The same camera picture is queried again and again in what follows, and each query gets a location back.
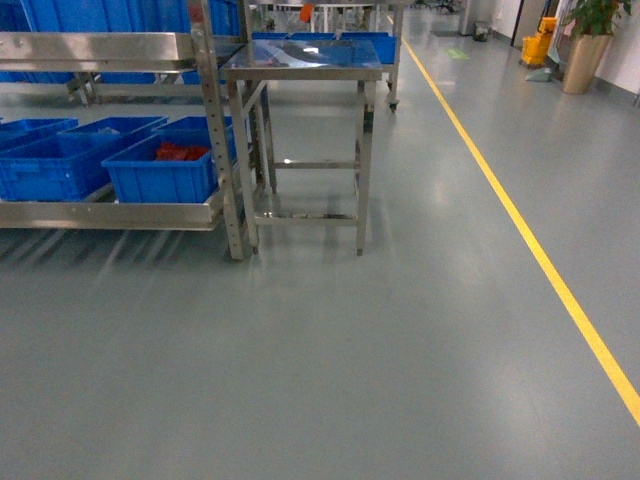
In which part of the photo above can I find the blue bin with red parts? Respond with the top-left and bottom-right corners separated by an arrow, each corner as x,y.
101,116 -> 218,204

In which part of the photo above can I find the red mesh parts pile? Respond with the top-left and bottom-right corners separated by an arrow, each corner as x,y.
155,142 -> 209,161

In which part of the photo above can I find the small stainless steel table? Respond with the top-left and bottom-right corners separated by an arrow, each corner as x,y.
222,40 -> 383,255

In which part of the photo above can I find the stainless steel flow rack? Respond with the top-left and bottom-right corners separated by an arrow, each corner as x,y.
1,1 -> 267,260

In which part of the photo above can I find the blue empty middle bin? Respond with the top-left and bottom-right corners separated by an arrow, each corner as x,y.
1,116 -> 168,202

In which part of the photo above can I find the yellow mop bucket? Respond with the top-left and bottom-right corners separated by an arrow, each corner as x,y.
520,17 -> 557,66

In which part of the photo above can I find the blue left bin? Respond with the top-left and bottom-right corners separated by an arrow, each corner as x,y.
0,118 -> 79,151

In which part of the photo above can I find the potted plant in gold pot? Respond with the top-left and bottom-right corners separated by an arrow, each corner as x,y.
562,0 -> 634,95

